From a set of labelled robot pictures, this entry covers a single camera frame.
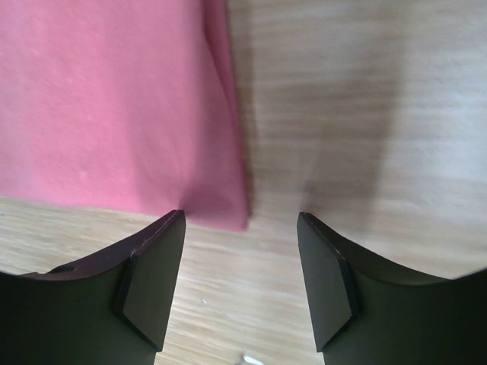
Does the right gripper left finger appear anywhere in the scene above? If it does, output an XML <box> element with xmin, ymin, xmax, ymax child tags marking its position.
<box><xmin>1</xmin><ymin>210</ymin><xmax>186</xmax><ymax>364</ymax></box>

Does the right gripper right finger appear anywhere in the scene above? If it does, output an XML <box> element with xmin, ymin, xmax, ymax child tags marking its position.
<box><xmin>297</xmin><ymin>212</ymin><xmax>486</xmax><ymax>364</ymax></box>

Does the pink t shirt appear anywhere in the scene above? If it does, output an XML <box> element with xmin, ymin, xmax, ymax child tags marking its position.
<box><xmin>1</xmin><ymin>1</ymin><xmax>250</xmax><ymax>230</ymax></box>

